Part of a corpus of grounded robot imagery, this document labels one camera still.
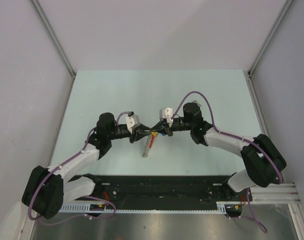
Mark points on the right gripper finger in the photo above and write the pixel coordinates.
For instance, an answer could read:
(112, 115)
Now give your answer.
(161, 130)
(161, 125)

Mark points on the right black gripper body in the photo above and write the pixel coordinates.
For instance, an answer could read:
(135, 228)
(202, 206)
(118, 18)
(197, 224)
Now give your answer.
(180, 124)

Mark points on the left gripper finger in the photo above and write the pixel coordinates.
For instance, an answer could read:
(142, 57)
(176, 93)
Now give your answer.
(136, 136)
(143, 129)

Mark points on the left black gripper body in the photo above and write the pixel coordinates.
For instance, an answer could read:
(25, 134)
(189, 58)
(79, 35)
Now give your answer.
(118, 133)

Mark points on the red tag key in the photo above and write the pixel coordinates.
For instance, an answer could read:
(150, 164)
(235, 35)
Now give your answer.
(152, 141)

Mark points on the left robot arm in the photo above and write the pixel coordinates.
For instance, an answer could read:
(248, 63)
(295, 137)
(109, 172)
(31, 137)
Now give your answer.
(48, 188)

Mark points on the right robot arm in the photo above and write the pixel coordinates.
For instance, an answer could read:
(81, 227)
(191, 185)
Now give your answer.
(262, 160)

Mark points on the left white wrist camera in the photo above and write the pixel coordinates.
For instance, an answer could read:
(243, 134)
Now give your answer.
(132, 122)

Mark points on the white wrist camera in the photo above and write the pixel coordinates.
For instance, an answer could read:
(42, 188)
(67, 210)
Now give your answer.
(132, 122)
(166, 114)

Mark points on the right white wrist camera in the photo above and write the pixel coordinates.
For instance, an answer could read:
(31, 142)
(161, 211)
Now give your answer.
(166, 114)

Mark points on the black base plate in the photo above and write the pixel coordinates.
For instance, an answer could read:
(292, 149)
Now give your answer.
(134, 193)

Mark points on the right side aluminium rail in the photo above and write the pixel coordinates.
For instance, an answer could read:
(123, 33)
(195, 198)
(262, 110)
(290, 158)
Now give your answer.
(257, 106)

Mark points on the white cable duct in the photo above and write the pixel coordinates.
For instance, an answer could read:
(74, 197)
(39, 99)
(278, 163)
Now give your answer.
(93, 208)

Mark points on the aluminium frame rail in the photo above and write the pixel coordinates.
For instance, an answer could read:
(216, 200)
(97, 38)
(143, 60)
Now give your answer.
(273, 194)

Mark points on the left aluminium corner post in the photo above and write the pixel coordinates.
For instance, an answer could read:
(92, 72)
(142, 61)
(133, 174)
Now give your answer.
(46, 24)

